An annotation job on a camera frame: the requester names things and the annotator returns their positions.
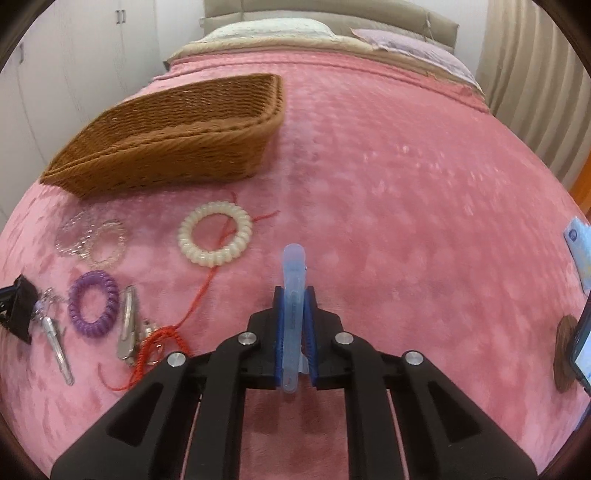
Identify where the cream spiral hair tie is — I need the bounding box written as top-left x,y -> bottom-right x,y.
177,200 -> 254,269

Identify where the pink bed blanket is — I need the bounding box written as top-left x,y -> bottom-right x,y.
0,49 -> 591,480

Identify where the silver alligator hair clip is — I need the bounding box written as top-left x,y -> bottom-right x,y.
32,288 -> 75,386

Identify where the round wooden coaster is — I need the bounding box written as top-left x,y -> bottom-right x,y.
553,315 -> 579,394

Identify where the brown wicker basket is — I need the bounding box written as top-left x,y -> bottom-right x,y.
40,73 -> 286,199

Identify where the lilac pillow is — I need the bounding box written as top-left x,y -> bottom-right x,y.
352,29 -> 482,91

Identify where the white patterned pillow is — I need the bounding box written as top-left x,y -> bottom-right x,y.
204,18 -> 335,41

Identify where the beige curtain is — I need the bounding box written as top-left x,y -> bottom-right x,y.
477,0 -> 590,188

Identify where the beige padded headboard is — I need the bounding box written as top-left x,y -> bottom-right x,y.
201,0 -> 459,52

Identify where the white wardrobe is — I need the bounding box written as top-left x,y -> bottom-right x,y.
0,0 -> 160,218

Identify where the red cord necklace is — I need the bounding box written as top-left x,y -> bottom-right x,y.
97,190 -> 282,393

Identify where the purple spiral hair tie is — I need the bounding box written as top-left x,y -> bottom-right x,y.
67,269 -> 122,339

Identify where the clear spiral hair tie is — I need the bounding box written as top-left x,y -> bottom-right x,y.
85,220 -> 129,269

